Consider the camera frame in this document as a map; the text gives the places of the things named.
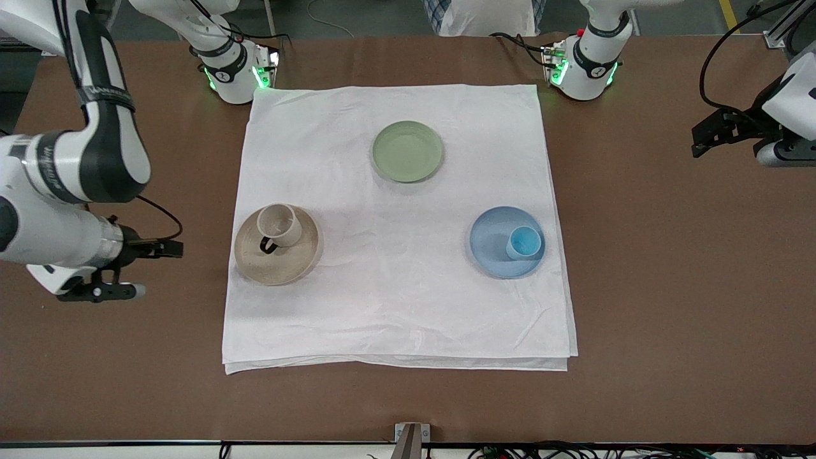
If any white mug with black handle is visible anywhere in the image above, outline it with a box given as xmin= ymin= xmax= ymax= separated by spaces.
xmin=257 ymin=203 xmax=304 ymax=254

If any blue cup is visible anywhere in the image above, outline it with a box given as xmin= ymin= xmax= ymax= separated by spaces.
xmin=506 ymin=226 xmax=543 ymax=261

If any beige gray plate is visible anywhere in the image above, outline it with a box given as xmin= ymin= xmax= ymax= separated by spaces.
xmin=234 ymin=203 xmax=321 ymax=286

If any blue plate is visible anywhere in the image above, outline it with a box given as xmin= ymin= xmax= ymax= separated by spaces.
xmin=469 ymin=205 xmax=547 ymax=280

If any green plate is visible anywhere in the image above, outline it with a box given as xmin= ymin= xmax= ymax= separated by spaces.
xmin=371 ymin=120 xmax=445 ymax=184

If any white table cloth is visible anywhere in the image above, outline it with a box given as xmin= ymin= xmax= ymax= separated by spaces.
xmin=222 ymin=84 xmax=579 ymax=375

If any person in plaid shirt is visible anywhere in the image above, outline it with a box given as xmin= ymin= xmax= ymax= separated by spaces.
xmin=423 ymin=0 xmax=547 ymax=37

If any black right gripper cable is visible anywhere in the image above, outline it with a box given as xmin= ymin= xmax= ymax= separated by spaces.
xmin=135 ymin=194 xmax=185 ymax=242

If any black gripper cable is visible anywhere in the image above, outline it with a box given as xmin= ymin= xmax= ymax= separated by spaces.
xmin=699 ymin=0 xmax=799 ymax=117
xmin=135 ymin=194 xmax=185 ymax=242

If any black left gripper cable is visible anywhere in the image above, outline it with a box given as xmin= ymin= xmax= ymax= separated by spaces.
xmin=699 ymin=0 xmax=799 ymax=117

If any aluminium frame profile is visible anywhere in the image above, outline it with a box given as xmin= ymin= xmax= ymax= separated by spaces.
xmin=763 ymin=0 xmax=816 ymax=49

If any black left arm base cable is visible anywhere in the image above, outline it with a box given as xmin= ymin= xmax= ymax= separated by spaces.
xmin=490 ymin=31 xmax=550 ymax=68

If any black arm base cable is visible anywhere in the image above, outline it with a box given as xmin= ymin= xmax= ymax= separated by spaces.
xmin=490 ymin=31 xmax=550 ymax=68
xmin=191 ymin=0 xmax=286 ymax=64

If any black right arm base cable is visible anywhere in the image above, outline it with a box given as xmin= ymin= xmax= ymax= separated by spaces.
xmin=191 ymin=0 xmax=286 ymax=64

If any white floor cable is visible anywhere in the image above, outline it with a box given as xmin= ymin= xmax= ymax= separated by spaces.
xmin=307 ymin=0 xmax=359 ymax=39

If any metal table edge bracket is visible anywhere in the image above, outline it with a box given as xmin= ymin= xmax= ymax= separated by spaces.
xmin=394 ymin=423 xmax=432 ymax=459

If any black cable bundle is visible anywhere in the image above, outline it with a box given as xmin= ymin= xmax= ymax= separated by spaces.
xmin=469 ymin=441 xmax=816 ymax=459

